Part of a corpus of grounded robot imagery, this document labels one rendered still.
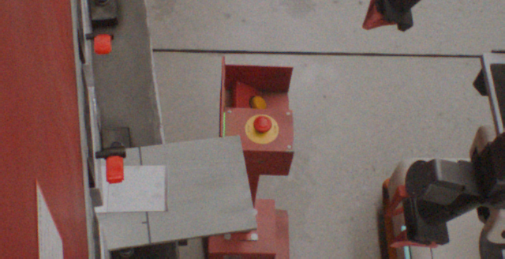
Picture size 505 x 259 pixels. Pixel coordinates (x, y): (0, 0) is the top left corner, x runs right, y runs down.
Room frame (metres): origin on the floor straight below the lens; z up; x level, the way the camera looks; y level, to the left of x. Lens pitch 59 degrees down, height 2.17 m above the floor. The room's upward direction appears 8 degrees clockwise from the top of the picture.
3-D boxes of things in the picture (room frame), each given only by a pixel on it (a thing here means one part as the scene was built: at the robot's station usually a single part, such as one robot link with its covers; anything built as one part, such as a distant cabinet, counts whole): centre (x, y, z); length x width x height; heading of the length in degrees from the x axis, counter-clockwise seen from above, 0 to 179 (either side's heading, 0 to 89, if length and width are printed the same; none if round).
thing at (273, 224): (0.84, -0.04, 0.06); 0.25 x 0.20 x 0.12; 97
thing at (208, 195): (0.52, 0.12, 1.00); 0.26 x 0.18 x 0.01; 107
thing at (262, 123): (0.79, -0.02, 0.79); 0.04 x 0.04 x 0.04
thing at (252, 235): (0.83, -0.01, 0.13); 0.10 x 0.10 x 0.01; 7
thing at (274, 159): (0.83, -0.01, 0.75); 0.20 x 0.16 x 0.18; 7
